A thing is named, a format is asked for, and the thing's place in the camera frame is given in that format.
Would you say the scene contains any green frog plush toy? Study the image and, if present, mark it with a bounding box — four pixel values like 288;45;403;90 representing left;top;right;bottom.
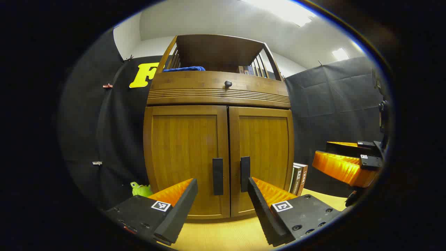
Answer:
130;182;153;198

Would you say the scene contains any brown book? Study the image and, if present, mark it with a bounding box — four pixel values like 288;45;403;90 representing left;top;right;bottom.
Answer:
294;162;308;196

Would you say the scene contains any wooden shoe cabinet door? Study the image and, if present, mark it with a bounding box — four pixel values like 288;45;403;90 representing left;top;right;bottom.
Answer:
144;105;230;219
228;106;295;217

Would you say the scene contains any blue cloth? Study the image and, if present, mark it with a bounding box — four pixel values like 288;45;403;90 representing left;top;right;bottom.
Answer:
163;66;206;73

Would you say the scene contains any wooden drawer with black knob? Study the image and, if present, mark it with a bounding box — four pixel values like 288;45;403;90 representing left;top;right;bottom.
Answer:
146;71;291;108

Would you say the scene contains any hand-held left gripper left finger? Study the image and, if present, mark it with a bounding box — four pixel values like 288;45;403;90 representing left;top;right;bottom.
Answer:
105;178;198;246

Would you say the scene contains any wooden double-door shoe cabinet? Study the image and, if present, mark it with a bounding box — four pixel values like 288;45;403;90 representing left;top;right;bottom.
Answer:
143;34;295;223

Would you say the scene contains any large ceiling light panel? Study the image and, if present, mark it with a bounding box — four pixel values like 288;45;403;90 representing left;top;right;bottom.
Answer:
244;0;316;26

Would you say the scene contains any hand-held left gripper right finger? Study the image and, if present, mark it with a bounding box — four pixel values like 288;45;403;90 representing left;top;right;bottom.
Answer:
247;177;344;247

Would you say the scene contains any black backdrop cloth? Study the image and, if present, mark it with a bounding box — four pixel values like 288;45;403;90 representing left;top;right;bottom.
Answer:
57;28;384;210

